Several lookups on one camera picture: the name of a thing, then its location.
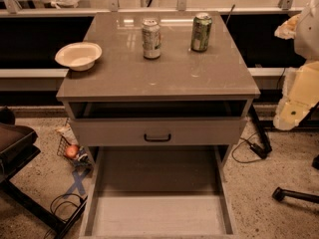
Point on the black drawer handle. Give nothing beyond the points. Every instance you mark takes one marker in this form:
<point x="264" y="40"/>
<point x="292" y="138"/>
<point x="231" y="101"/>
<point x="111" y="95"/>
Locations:
<point x="149" y="138"/>

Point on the dark green soda can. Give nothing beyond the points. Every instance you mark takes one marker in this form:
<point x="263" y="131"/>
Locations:
<point x="200" y="35"/>

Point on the silver green 7up can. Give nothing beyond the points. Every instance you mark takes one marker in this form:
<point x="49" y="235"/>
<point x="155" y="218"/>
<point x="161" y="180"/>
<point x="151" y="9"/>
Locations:
<point x="151" y="38"/>

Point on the metal railing frame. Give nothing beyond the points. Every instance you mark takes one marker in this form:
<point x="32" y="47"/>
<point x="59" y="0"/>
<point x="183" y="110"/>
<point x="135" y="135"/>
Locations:
<point x="159" y="0"/>

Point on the grey drawer cabinet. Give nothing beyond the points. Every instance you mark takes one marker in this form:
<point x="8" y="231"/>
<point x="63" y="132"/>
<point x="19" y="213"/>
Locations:
<point x="179" y="84"/>

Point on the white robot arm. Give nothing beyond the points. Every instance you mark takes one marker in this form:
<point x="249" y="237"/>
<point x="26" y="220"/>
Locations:
<point x="306" y="41"/>

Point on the open grey middle drawer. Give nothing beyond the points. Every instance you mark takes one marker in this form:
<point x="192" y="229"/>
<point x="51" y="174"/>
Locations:
<point x="169" y="192"/>

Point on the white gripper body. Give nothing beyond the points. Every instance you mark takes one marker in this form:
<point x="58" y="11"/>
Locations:
<point x="308" y="37"/>

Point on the black office chair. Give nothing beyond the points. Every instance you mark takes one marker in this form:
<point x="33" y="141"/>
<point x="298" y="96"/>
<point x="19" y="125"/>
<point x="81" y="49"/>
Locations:
<point x="17" y="149"/>

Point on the white paper bowl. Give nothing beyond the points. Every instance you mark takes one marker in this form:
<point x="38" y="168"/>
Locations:
<point x="79" y="56"/>

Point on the black wire basket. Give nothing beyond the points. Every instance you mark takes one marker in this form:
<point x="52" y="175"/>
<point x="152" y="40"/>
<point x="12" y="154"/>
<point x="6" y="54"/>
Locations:
<point x="82" y="159"/>

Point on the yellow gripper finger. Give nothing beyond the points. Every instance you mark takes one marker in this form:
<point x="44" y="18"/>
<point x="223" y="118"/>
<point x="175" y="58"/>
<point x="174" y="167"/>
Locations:
<point x="287" y="30"/>
<point x="290" y="112"/>

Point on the black chair leg caster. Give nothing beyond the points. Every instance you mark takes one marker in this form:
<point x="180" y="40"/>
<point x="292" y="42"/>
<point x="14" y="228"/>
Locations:
<point x="279" y="194"/>

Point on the orange round fruit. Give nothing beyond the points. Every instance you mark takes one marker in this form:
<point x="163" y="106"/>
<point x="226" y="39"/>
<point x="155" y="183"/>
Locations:
<point x="72" y="151"/>

